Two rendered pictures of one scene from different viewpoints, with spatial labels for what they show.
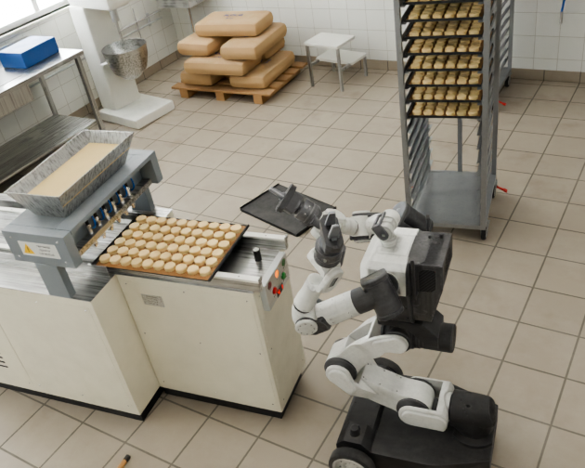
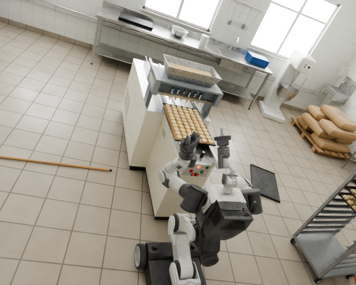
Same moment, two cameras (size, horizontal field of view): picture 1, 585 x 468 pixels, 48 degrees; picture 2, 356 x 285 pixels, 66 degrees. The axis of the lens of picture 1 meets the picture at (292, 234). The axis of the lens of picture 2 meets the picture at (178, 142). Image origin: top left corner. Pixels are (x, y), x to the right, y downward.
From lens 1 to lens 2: 104 cm
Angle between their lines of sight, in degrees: 30
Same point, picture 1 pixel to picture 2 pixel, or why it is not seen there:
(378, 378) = (181, 243)
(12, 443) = (102, 134)
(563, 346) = not seen: outside the picture
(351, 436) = (151, 247)
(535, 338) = not seen: outside the picture
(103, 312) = (148, 119)
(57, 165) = (189, 66)
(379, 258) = (213, 188)
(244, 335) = not seen: hidden behind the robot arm
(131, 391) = (133, 154)
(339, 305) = (177, 182)
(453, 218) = (312, 257)
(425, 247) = (234, 208)
